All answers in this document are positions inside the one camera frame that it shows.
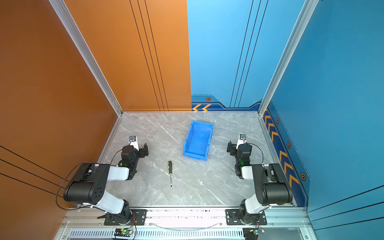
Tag black yellow handled screwdriver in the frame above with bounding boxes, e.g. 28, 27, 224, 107
168, 161, 173, 187

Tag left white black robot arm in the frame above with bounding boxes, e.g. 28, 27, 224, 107
63, 142, 149, 226

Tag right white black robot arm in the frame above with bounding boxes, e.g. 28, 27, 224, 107
227, 139, 294, 225

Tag blue plastic bin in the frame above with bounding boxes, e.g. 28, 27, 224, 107
183, 121, 214, 161

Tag green circuit board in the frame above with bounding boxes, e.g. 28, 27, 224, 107
113, 228, 135, 240

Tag right small circuit board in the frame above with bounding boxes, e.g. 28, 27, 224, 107
250, 228, 265, 236

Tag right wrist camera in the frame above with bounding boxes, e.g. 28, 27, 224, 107
236, 134, 247, 149

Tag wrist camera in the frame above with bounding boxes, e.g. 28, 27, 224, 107
129, 136, 139, 150
236, 134, 247, 149

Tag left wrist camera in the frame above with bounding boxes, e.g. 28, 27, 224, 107
129, 136, 139, 150

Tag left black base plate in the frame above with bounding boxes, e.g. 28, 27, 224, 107
104, 209, 147, 226

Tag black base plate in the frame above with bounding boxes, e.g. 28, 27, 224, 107
225, 209, 268, 226
104, 209, 147, 226

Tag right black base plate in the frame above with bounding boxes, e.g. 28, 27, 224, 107
225, 209, 268, 226

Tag aluminium front rail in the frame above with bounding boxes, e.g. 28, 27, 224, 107
55, 207, 317, 240

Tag left aluminium corner post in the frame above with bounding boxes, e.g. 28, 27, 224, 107
49, 0, 124, 117

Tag aluminium corner post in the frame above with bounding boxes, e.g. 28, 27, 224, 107
258, 0, 319, 117
49, 0, 124, 117

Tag right aluminium corner post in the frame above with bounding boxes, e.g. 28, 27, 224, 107
258, 0, 319, 117

